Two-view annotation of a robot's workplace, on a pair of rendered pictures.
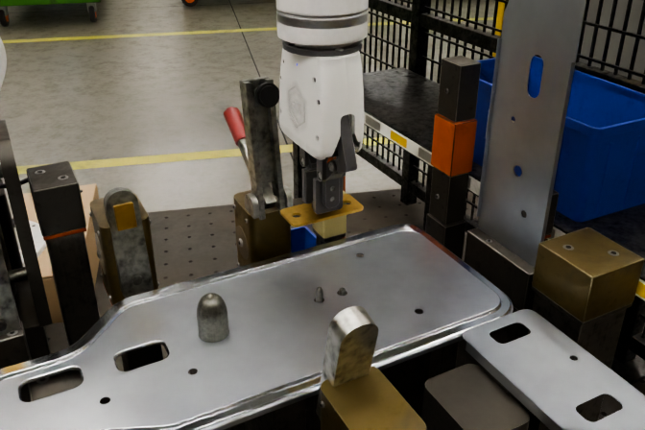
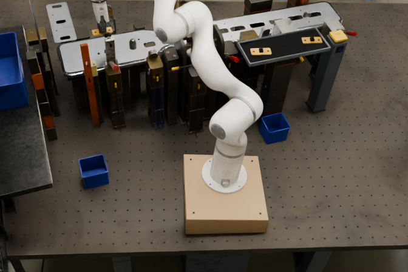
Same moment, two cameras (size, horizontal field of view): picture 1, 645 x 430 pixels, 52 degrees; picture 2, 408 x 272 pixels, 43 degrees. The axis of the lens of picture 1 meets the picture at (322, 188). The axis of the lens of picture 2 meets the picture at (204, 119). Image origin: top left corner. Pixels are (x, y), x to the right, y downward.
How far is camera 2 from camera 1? 262 cm
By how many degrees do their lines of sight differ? 104
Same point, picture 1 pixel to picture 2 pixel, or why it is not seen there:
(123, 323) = not seen: hidden behind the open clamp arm
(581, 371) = (57, 27)
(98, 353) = (158, 45)
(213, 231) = (125, 223)
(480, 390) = (79, 33)
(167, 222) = (150, 237)
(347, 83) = not seen: outside the picture
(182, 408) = (141, 32)
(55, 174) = (170, 54)
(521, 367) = (69, 30)
